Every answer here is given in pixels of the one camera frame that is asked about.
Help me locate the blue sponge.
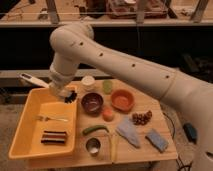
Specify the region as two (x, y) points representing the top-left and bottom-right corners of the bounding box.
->
(145, 129), (169, 153)

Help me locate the orange bowl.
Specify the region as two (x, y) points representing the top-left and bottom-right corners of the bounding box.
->
(110, 89), (135, 112)

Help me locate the yellow plastic knife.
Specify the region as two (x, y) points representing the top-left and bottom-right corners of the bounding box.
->
(110, 134), (118, 163)

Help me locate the dark purple bowl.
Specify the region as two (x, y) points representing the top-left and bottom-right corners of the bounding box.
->
(81, 93), (103, 115)

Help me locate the silver fork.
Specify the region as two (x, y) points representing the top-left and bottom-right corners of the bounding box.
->
(37, 115), (69, 122)

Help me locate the yellow plastic tray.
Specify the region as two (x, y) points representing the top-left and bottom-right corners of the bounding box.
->
(9, 88), (77, 159)

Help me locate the green cucumber toy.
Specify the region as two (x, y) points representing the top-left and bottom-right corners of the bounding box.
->
(82, 125), (109, 136)

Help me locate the black foot pedal box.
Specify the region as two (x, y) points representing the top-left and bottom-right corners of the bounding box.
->
(183, 123), (197, 143)

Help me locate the white lidded cup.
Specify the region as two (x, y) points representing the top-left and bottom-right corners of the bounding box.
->
(81, 75), (95, 91)

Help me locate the green cup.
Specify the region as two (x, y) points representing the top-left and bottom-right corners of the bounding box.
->
(102, 80), (112, 94)

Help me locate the small steel cup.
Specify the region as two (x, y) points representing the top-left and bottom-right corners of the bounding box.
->
(86, 138), (101, 156)

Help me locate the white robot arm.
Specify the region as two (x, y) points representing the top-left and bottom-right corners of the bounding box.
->
(50, 22), (213, 171)

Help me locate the dark brown striped block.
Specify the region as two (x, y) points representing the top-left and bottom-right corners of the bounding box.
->
(41, 131), (68, 144)

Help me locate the orange carrot toy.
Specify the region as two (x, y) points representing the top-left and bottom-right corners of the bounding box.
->
(102, 107), (114, 122)

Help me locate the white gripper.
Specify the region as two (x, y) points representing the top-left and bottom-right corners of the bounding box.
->
(49, 82), (71, 98)

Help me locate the brown grape bunch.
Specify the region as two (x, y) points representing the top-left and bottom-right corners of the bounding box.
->
(132, 111), (152, 125)

